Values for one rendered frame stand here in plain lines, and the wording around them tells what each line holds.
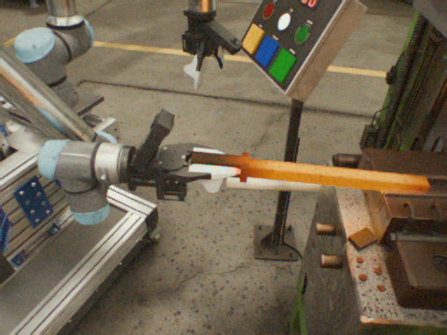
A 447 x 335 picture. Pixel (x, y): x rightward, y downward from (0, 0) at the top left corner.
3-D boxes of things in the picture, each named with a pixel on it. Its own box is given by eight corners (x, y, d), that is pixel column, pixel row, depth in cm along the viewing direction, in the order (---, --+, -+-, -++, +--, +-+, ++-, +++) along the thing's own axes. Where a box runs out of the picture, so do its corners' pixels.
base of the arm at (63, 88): (23, 107, 116) (10, 80, 109) (58, 87, 126) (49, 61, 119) (54, 119, 111) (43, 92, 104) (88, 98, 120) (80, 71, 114)
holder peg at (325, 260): (319, 270, 66) (321, 263, 65) (317, 258, 68) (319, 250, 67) (340, 271, 66) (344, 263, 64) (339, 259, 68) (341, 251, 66)
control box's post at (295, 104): (271, 246, 173) (304, 24, 100) (271, 240, 175) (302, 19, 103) (278, 246, 172) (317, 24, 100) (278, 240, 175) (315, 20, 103)
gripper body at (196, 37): (196, 44, 105) (194, 3, 97) (222, 51, 102) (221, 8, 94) (182, 54, 100) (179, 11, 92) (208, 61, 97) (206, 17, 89)
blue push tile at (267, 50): (264, 67, 102) (277, 44, 99) (253, 57, 108) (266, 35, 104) (268, 69, 103) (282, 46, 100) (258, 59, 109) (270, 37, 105)
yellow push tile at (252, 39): (250, 54, 109) (262, 32, 106) (241, 45, 114) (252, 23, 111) (254, 56, 110) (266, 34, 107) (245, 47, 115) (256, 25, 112)
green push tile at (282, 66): (280, 83, 95) (295, 58, 92) (268, 71, 101) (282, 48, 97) (285, 85, 96) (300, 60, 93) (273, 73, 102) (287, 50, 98)
